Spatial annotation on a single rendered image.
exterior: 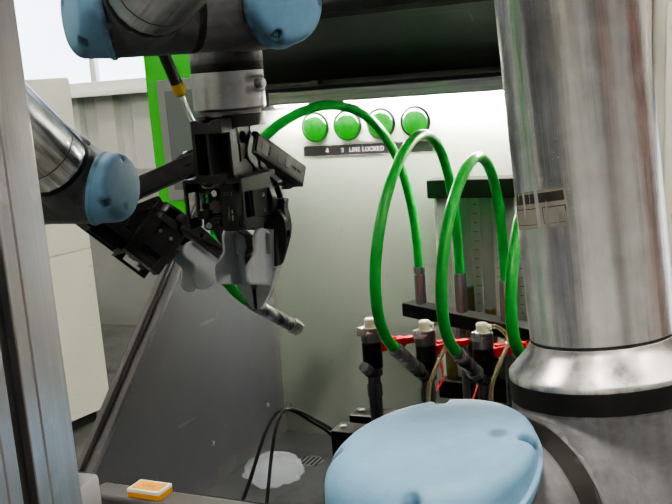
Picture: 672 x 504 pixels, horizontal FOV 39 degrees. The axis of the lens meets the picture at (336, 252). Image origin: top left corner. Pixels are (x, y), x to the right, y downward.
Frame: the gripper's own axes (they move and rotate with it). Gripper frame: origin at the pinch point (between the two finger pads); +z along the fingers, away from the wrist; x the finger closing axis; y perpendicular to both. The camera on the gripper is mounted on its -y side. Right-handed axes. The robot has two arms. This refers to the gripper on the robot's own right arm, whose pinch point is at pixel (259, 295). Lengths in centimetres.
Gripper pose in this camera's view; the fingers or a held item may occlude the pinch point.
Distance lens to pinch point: 104.3
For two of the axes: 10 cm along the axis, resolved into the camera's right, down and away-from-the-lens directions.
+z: 0.8, 9.8, 1.8
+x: 9.0, 0.1, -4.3
